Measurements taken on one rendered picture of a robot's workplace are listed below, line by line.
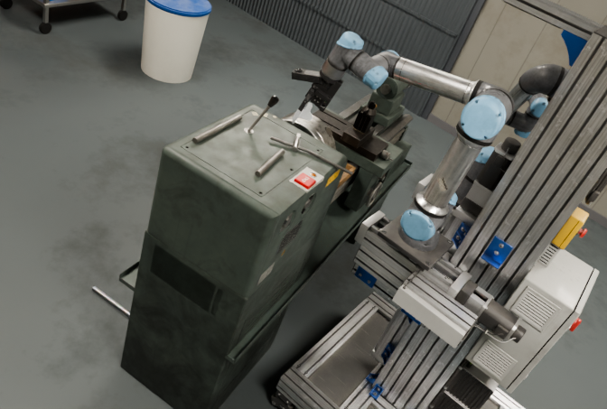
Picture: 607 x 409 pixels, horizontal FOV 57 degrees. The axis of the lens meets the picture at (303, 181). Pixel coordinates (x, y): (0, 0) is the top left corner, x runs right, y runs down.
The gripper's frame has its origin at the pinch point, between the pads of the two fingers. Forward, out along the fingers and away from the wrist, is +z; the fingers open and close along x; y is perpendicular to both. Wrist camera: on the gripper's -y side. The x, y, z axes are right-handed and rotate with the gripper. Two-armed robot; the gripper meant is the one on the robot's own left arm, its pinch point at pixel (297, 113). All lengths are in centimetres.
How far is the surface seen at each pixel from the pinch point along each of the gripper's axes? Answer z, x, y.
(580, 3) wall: -30, 352, 142
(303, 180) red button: 12.7, -13.8, 14.6
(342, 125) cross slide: 48, 94, 22
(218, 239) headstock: 38, -35, 1
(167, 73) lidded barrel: 177, 225, -117
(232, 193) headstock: 18.1, -33.8, -2.7
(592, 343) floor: 98, 128, 247
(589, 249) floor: 101, 246, 264
